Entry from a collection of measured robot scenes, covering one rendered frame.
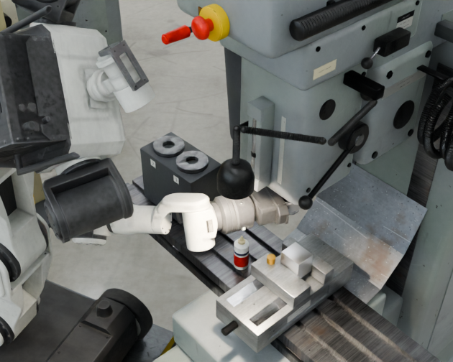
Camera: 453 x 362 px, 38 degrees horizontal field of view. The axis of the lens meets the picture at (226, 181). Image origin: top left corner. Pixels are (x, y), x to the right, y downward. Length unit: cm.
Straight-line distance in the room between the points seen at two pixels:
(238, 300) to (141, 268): 150
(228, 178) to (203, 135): 264
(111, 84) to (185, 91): 300
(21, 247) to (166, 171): 44
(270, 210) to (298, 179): 16
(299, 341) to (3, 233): 77
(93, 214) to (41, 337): 98
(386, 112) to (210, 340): 74
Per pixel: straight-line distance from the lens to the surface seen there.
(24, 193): 174
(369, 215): 192
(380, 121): 147
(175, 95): 423
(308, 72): 118
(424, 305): 206
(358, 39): 126
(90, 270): 314
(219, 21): 112
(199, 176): 181
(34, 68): 125
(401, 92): 148
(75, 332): 216
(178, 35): 123
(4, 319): 206
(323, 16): 108
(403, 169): 183
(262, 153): 137
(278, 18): 105
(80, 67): 132
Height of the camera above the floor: 227
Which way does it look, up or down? 40 degrees down
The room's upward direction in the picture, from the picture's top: straight up
